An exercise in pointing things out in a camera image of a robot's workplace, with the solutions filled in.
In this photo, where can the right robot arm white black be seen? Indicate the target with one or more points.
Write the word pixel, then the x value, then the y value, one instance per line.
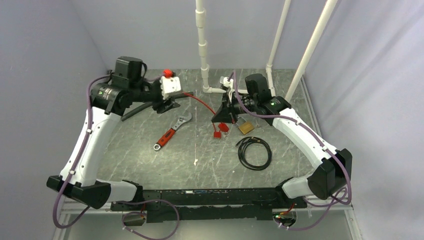
pixel 332 167

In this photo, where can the aluminium frame rail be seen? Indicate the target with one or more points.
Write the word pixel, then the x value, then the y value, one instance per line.
pixel 68 210

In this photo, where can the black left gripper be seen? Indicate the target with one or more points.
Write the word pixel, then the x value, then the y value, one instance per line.
pixel 161 107

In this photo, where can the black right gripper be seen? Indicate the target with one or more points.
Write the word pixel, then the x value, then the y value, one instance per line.
pixel 227 113

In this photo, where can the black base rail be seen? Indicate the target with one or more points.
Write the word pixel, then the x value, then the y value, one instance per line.
pixel 209 204

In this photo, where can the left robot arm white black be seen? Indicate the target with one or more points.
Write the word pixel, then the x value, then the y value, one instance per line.
pixel 107 100

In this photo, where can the red handled adjustable wrench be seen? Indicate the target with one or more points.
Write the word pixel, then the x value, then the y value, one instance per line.
pixel 170 133

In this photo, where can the white pvc pipe frame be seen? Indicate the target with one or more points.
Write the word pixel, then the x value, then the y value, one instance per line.
pixel 262 34

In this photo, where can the red alligator clip lead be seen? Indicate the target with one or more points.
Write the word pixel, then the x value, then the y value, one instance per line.
pixel 206 109
pixel 216 132

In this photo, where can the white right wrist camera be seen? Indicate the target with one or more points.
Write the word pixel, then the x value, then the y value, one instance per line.
pixel 227 84

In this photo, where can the brass padlock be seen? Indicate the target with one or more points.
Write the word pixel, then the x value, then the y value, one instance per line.
pixel 244 126

